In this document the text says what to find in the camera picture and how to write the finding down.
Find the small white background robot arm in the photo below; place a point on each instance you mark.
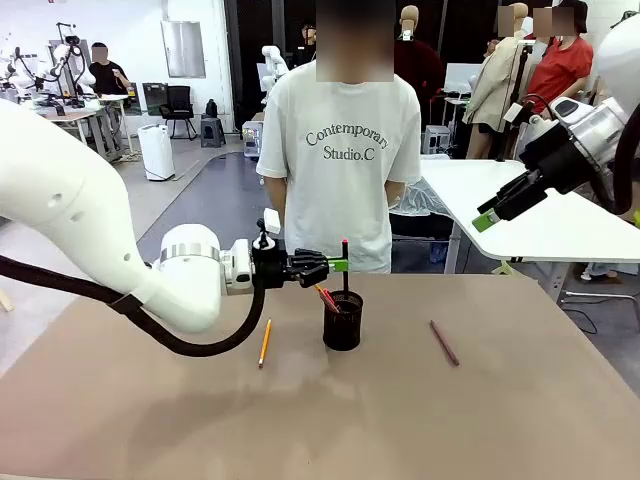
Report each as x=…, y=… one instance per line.
x=274, y=62

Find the clear plastic sheet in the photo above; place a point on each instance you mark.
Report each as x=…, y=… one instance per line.
x=420, y=197

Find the black bag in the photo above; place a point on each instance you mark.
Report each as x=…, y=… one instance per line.
x=212, y=107

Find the grey box machine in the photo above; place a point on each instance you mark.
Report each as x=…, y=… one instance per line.
x=436, y=139

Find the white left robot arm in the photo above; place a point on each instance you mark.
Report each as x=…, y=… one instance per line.
x=60, y=200

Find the mannequin in dark red top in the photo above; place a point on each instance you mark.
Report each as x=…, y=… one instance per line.
x=420, y=65

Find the metal wall panel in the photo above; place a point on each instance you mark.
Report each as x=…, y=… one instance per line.
x=182, y=48

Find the black office chair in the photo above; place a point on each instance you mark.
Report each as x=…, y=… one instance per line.
x=179, y=102

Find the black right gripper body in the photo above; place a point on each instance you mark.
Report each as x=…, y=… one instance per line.
x=560, y=160

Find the person in white T-shirt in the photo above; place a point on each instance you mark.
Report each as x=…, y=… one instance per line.
x=340, y=200

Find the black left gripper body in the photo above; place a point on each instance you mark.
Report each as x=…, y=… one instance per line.
x=272, y=270

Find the person in black shirt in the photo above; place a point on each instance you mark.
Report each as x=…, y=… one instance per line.
x=107, y=75

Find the dark red pencil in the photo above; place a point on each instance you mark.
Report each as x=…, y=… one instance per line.
x=444, y=342

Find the mannequin in beige coat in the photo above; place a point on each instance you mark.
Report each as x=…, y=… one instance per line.
x=492, y=85

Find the person in red shirt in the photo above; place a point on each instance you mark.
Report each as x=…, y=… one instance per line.
x=560, y=70

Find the grey plastic stool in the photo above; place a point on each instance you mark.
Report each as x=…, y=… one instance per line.
x=212, y=132

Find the yellow pencil with pink eraser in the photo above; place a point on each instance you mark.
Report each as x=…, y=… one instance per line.
x=265, y=344

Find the white background robot on stand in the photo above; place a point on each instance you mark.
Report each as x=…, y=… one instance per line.
x=67, y=55

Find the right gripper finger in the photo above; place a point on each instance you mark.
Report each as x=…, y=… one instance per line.
x=505, y=215
x=515, y=192

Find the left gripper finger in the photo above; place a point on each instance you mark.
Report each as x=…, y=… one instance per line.
x=312, y=277
x=312, y=259

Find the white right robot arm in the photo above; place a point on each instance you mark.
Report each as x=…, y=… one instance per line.
x=617, y=55

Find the wooden top desk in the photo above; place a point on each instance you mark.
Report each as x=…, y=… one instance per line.
x=75, y=116

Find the white table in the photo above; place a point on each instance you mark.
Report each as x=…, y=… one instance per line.
x=550, y=230

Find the black mesh pen holder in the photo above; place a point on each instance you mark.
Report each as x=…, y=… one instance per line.
x=342, y=330

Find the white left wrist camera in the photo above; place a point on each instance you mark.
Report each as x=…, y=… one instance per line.
x=271, y=220

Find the black marker with red ends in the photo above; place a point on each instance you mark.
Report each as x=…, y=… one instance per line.
x=345, y=282

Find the white air purifier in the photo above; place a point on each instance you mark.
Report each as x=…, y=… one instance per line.
x=159, y=155

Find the pink pen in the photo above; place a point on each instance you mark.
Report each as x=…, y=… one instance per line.
x=331, y=300

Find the black tripod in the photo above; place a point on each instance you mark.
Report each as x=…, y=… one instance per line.
x=515, y=100

